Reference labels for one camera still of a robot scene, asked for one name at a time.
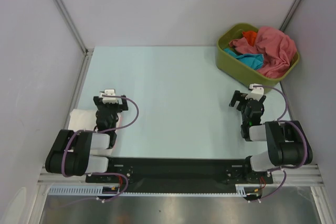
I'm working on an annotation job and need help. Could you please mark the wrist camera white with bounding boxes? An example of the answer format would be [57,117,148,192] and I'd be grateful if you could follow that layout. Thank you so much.
[246,83,264,101]
[99,89,119,104]

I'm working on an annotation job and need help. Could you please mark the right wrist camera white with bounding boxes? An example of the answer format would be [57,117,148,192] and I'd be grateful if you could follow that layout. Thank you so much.
[246,83,264,101]

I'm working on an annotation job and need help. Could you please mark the folded white t shirt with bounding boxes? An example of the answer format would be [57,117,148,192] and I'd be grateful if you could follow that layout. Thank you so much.
[68,108,124,156]

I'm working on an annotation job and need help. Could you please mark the white slotted cable duct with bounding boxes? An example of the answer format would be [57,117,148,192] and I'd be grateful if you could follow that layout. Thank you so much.
[48,185,260,197]

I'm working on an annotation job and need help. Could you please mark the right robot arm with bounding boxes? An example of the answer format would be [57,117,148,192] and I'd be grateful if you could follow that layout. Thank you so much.
[229,89,313,183]

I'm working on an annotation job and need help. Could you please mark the olive green plastic bin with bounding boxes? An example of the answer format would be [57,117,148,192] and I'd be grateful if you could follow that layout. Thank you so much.
[216,23,300,87]

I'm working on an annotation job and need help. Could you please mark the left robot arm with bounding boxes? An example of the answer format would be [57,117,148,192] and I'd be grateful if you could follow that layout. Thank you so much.
[45,90,132,182]

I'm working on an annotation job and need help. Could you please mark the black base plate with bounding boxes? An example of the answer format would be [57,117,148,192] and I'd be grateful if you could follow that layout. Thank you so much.
[86,157,273,194]

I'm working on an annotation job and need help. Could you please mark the teal t shirt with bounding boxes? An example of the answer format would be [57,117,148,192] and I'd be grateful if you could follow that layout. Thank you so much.
[224,48,264,70]

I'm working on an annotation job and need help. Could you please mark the orange t shirt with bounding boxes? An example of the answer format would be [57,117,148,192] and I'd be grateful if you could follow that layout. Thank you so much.
[242,30,257,46]

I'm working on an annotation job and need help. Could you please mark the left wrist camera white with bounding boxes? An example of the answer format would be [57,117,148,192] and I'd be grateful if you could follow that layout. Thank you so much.
[99,89,119,104]

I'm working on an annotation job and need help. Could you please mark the pink t shirt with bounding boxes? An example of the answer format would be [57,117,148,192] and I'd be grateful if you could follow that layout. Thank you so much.
[228,26,297,79]

